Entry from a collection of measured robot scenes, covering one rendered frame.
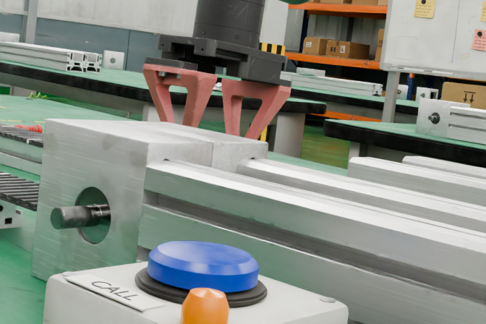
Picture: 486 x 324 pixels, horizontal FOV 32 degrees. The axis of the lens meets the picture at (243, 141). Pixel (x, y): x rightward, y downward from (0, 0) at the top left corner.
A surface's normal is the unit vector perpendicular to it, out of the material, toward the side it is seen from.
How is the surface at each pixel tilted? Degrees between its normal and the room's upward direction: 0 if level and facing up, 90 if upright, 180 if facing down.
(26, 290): 0
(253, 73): 90
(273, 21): 90
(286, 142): 90
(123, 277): 0
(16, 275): 0
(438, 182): 90
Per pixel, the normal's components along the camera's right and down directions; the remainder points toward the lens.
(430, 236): -0.37, -0.70
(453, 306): -0.65, 0.00
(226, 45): 0.76, 0.15
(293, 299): 0.12, -0.99
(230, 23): 0.13, 0.07
